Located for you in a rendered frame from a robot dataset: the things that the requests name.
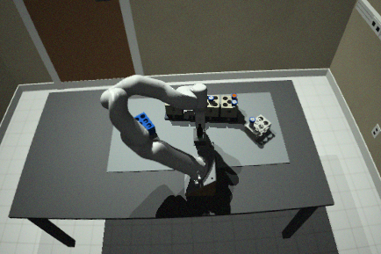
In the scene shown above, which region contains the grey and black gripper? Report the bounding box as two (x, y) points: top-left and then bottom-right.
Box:
(195, 110), (207, 136)

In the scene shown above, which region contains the blue tube rack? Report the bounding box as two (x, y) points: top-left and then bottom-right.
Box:
(134, 112), (156, 135)

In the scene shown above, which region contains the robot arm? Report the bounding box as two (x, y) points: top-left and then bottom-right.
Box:
(100, 75), (208, 185)

